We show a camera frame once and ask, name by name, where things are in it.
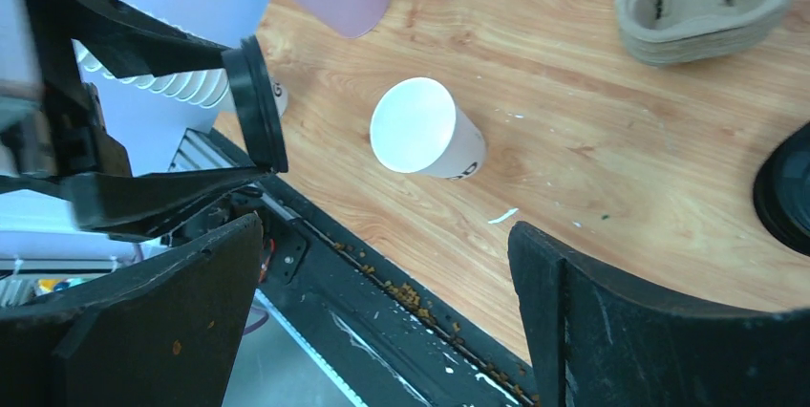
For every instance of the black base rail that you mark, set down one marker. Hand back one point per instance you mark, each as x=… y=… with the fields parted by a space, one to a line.
x=334 y=323

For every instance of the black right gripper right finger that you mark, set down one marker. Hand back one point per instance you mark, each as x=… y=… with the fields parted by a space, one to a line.
x=600 y=336

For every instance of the white paper coffee cup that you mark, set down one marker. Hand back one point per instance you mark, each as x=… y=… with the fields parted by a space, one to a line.
x=418 y=128

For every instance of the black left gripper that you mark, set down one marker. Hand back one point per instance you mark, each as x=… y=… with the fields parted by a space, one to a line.
x=52 y=122

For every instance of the stack of white paper cups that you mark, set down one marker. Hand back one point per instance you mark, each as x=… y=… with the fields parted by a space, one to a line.
x=208 y=89

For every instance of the stack of black lids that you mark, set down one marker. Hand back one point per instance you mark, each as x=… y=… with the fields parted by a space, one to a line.
x=781 y=192

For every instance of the black plastic cup lid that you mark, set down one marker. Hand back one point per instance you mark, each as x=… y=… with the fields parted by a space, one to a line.
x=251 y=87

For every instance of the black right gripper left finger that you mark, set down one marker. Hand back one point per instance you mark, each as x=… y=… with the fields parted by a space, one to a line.
x=162 y=332

